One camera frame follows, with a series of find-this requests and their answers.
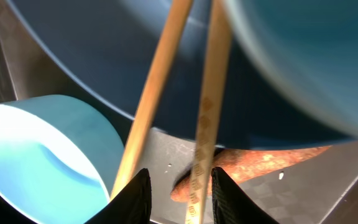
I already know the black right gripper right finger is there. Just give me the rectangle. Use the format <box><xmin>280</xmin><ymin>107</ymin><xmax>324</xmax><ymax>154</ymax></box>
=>
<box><xmin>211</xmin><ymin>167</ymin><xmax>278</xmax><ymax>224</ymax></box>

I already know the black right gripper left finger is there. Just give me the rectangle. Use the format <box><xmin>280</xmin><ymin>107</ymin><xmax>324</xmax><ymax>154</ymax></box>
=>
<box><xmin>86</xmin><ymin>168</ymin><xmax>152</xmax><ymax>224</ymax></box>

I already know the orange carrot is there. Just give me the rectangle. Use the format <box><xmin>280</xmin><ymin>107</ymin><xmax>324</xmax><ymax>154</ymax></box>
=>
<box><xmin>170</xmin><ymin>145</ymin><xmax>332</xmax><ymax>203</ymax></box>

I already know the light blue rice bowl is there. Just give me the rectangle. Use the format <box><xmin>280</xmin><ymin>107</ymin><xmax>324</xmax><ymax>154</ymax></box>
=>
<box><xmin>0</xmin><ymin>95</ymin><xmax>124</xmax><ymax>223</ymax></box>

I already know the dark blue plate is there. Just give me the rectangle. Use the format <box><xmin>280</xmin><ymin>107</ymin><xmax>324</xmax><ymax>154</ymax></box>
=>
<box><xmin>8</xmin><ymin>0</ymin><xmax>351</xmax><ymax>150</ymax></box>

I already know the light blue cup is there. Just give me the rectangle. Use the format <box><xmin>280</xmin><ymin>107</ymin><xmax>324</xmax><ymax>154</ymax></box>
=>
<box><xmin>225</xmin><ymin>0</ymin><xmax>358</xmax><ymax>138</ymax></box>

